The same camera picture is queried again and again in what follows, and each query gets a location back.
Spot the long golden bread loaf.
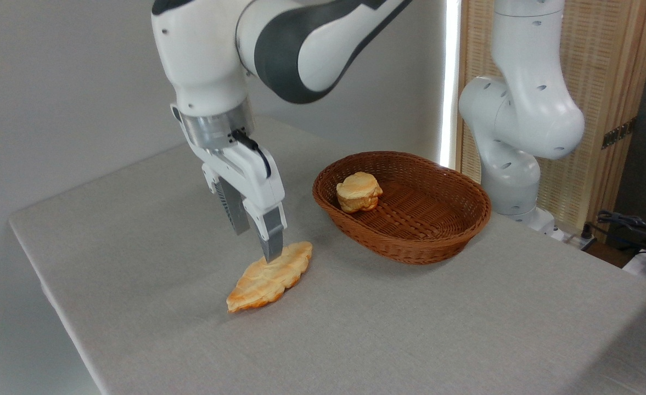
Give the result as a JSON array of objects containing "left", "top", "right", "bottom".
[{"left": 226, "top": 241, "right": 313, "bottom": 314}]

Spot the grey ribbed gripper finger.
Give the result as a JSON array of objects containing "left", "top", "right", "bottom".
[
  {"left": 242, "top": 199, "right": 288, "bottom": 263},
  {"left": 202, "top": 165, "right": 250, "bottom": 235}
]

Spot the small round bread roll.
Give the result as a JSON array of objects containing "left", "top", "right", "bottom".
[{"left": 336, "top": 172, "right": 384, "bottom": 213}]

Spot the dark metal screen hinge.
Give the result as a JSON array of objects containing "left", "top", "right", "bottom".
[{"left": 602, "top": 118, "right": 636, "bottom": 150}]

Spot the black cable bundle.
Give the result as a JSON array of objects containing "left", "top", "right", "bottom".
[{"left": 596, "top": 210, "right": 646, "bottom": 254}]

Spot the brown wicker oval basket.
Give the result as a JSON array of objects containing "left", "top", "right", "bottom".
[{"left": 312, "top": 151, "right": 492, "bottom": 266}]

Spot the grey tablecloth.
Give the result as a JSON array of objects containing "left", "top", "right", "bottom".
[{"left": 9, "top": 115, "right": 646, "bottom": 395}]

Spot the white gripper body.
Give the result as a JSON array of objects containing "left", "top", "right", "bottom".
[{"left": 170, "top": 104, "right": 286, "bottom": 213}]

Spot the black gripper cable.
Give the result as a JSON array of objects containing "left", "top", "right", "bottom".
[{"left": 231, "top": 129, "right": 272, "bottom": 179}]

